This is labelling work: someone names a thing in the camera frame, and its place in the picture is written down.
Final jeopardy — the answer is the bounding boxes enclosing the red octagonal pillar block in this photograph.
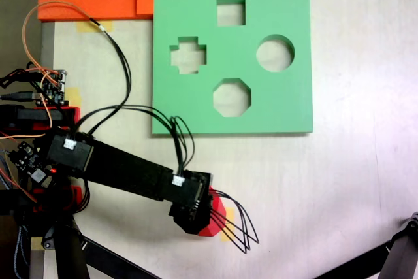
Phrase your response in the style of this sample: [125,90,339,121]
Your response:
[197,186,229,238]

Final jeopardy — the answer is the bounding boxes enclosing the yellow tape piece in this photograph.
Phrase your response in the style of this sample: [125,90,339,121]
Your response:
[30,236,45,252]
[67,88,82,106]
[219,206,236,244]
[76,20,114,34]

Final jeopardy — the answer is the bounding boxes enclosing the black tripod leg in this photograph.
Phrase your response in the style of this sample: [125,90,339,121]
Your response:
[313,212,418,279]
[40,215,163,279]

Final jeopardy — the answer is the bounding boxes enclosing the small black circuit board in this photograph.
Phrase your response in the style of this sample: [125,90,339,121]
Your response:
[32,69,69,107]

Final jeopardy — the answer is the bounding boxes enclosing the green shape sorter board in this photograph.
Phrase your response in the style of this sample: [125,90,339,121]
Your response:
[152,0,314,137]

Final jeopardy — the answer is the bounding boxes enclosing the black gripper wire loops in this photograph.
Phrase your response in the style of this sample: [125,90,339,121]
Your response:
[208,190,261,254]

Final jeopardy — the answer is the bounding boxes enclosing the black arm wire bundle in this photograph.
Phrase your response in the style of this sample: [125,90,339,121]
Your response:
[74,105,196,178]

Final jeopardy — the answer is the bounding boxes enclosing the long black cable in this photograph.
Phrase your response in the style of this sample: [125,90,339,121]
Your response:
[88,16,133,138]

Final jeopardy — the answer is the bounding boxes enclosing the braided blue white cable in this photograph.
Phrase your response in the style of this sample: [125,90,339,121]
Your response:
[12,225,29,279]

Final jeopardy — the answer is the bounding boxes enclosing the black usb cable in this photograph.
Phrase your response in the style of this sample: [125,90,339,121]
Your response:
[0,91,43,101]

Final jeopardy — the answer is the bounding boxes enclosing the orange thin wire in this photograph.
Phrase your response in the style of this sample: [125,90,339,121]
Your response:
[22,0,94,76]

